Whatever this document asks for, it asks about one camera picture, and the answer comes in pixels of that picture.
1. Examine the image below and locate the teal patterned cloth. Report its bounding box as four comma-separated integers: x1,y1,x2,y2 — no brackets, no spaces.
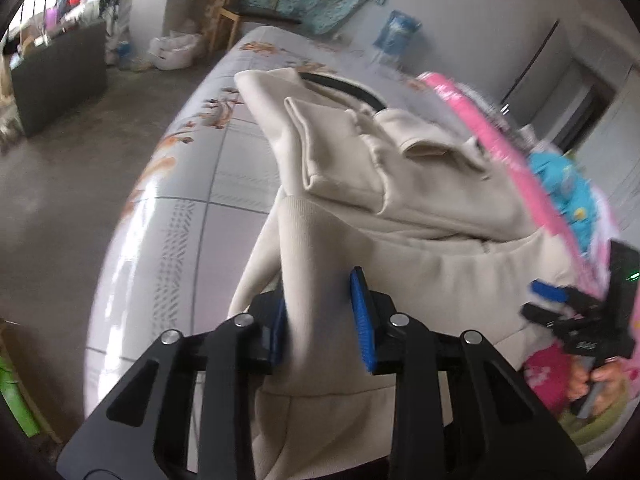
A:
527,152,603,252

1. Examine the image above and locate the bed with floral sheet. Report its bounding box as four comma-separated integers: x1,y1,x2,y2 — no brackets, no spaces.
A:
82,25,451,421

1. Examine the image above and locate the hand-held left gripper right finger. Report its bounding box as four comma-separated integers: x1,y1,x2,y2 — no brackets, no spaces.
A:
349,266,587,480

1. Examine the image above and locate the wooden chair with dark seat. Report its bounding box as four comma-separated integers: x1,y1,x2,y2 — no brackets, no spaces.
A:
212,0,302,53

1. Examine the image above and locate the cream jacket with black trim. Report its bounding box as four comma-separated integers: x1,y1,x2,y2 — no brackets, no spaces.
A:
227,67,576,480

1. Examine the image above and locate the person's right hand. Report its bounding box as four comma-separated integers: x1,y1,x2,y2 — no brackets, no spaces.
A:
567,357,632,416

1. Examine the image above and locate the pink printed blanket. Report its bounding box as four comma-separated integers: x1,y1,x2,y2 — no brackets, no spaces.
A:
415,71,640,411

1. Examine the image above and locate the dark cabinet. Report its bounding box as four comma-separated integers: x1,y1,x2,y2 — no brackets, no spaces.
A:
11,17,108,138

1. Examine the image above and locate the white plastic bag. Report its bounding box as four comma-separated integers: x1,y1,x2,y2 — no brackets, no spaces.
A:
149,32,202,71

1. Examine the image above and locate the blue water bottle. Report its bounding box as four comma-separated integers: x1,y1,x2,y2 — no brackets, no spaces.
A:
372,10,422,57

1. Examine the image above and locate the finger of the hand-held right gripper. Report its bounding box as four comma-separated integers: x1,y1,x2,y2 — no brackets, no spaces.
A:
531,280,583,312
520,303,568,337

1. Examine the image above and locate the metal railing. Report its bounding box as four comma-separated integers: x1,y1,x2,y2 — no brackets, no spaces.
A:
0,0,76,61

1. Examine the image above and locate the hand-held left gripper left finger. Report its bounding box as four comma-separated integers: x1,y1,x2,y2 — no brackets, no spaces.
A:
56,292,290,480

